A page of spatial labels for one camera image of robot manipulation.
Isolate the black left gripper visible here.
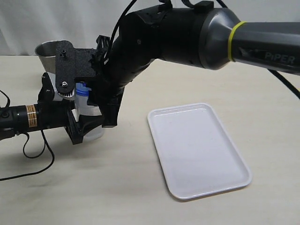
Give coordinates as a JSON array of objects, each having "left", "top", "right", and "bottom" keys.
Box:
[{"left": 37, "top": 72, "right": 103, "bottom": 144}]

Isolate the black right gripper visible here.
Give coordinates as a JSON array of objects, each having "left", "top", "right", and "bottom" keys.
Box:
[{"left": 55, "top": 35, "right": 124, "bottom": 128}]

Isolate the clear tall plastic container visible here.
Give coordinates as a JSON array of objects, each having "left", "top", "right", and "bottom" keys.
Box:
[{"left": 73, "top": 91, "right": 105, "bottom": 142}]

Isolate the stainless steel cup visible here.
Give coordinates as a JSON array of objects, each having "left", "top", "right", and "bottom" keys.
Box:
[{"left": 35, "top": 41, "right": 59, "bottom": 74}]

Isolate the blue snap-lock container lid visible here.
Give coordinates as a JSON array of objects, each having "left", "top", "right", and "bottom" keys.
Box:
[{"left": 75, "top": 82, "right": 91, "bottom": 97}]

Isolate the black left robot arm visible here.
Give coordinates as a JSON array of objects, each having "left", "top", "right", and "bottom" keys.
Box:
[{"left": 0, "top": 72, "right": 104, "bottom": 144}]

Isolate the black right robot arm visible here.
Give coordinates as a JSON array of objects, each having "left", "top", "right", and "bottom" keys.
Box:
[{"left": 55, "top": 0, "right": 300, "bottom": 127}]

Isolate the white backdrop curtain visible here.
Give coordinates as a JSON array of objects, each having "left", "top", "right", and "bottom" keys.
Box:
[{"left": 0, "top": 0, "right": 300, "bottom": 55}]

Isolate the white rectangular plastic tray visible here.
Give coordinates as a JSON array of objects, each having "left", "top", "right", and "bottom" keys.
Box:
[{"left": 147, "top": 103, "right": 253, "bottom": 201}]

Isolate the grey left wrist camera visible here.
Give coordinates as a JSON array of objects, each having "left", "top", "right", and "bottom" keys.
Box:
[{"left": 48, "top": 73, "right": 64, "bottom": 101}]

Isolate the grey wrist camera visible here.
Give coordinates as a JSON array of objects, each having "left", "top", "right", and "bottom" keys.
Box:
[
  {"left": 58, "top": 89, "right": 75, "bottom": 101},
  {"left": 48, "top": 73, "right": 64, "bottom": 101}
]

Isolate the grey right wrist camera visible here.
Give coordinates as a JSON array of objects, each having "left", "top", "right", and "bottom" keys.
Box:
[{"left": 58, "top": 89, "right": 75, "bottom": 101}]

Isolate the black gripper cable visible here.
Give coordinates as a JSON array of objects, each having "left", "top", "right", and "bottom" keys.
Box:
[{"left": 0, "top": 90, "right": 55, "bottom": 181}]

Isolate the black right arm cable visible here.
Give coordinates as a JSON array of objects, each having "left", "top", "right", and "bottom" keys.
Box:
[{"left": 103, "top": 0, "right": 300, "bottom": 99}]

